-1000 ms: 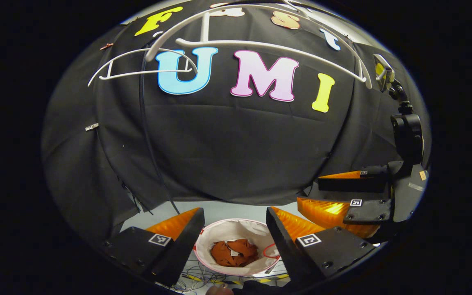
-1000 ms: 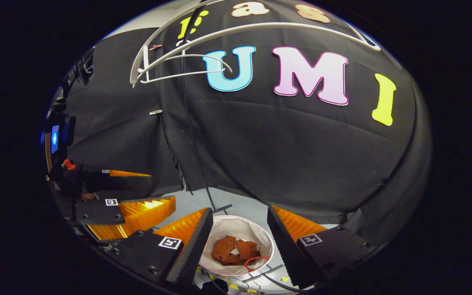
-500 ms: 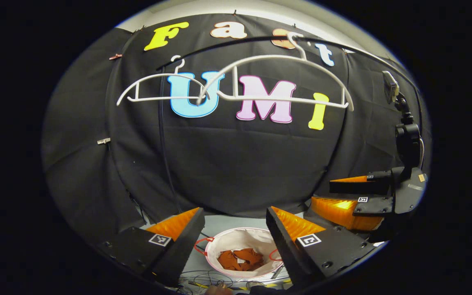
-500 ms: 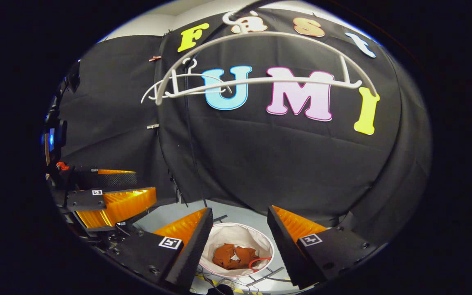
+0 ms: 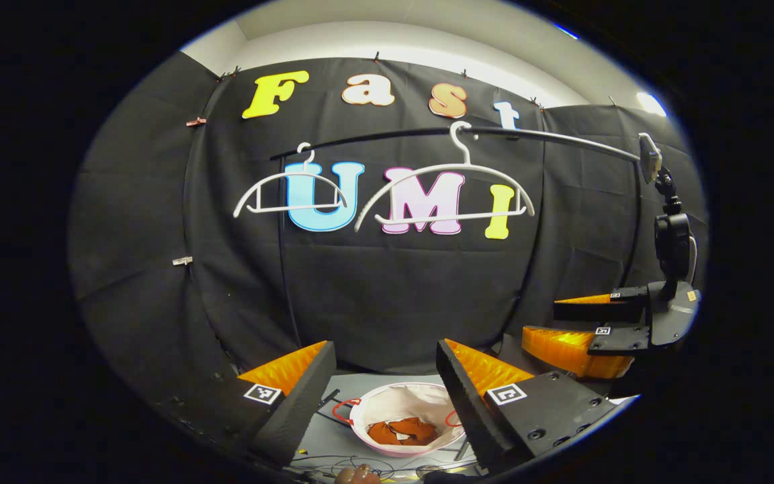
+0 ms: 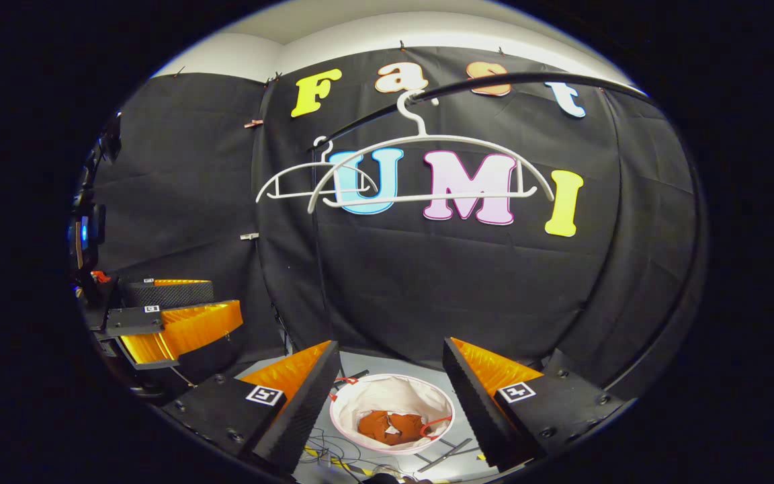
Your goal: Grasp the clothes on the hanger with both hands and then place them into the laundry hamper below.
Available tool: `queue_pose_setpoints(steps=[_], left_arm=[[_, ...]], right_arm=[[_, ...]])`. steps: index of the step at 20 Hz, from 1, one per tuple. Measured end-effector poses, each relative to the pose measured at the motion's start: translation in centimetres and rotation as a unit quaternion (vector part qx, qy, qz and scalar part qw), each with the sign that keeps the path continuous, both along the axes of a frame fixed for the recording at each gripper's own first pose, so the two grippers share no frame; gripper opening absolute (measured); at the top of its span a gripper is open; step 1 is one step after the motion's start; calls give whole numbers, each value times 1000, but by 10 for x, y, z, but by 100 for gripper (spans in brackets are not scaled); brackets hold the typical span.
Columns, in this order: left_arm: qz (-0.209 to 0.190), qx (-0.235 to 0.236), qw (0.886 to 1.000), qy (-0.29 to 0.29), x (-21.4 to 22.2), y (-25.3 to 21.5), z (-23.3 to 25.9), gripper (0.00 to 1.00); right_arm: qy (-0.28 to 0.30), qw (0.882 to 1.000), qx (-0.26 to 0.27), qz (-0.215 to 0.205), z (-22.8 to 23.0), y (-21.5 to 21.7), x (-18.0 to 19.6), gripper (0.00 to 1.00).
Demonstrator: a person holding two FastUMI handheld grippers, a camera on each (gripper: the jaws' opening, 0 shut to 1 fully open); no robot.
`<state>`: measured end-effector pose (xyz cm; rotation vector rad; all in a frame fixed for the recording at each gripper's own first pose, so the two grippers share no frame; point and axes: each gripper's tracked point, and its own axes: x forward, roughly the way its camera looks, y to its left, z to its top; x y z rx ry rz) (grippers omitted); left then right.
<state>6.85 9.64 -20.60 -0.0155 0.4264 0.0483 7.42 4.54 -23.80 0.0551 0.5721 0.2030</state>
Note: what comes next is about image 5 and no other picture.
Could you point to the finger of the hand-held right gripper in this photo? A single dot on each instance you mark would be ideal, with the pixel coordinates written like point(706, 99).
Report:
point(602, 311)
point(622, 339)

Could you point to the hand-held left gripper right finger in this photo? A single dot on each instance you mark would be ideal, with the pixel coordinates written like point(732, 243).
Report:
point(471, 403)

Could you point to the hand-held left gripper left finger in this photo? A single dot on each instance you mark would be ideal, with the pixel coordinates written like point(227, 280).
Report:
point(299, 410)

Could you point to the large white clothes hanger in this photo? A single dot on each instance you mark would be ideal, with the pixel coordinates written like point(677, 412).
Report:
point(474, 215)

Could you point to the small white clothes hanger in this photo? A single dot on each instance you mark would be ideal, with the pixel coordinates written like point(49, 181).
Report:
point(273, 209)

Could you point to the small ceiling light panel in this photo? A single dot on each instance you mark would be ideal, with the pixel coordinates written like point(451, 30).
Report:
point(650, 104)

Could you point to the silver backdrop clip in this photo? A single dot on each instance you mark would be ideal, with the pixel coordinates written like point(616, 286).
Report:
point(182, 260)

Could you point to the pink backdrop clip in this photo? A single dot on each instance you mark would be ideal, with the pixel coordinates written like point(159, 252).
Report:
point(195, 122)

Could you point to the black clothes rail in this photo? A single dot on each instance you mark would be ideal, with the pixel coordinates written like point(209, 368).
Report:
point(373, 140)

